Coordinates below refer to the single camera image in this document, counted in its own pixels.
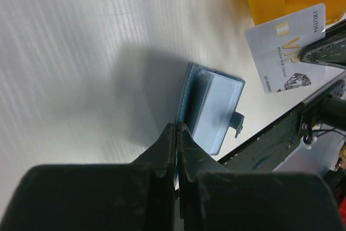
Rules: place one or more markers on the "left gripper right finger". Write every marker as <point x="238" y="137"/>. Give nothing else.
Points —
<point x="213" y="197"/>

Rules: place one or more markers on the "silver card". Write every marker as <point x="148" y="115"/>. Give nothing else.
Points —
<point x="275" y="48"/>

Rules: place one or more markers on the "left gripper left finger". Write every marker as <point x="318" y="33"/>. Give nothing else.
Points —
<point x="135" y="196"/>

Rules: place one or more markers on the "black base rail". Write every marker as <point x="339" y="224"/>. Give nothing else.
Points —
<point x="270" y="146"/>

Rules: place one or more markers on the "blue leather card holder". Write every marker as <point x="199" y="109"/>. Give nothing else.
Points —
<point x="207" y="106"/>

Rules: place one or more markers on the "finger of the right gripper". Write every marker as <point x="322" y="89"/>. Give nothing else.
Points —
<point x="329" y="51"/>

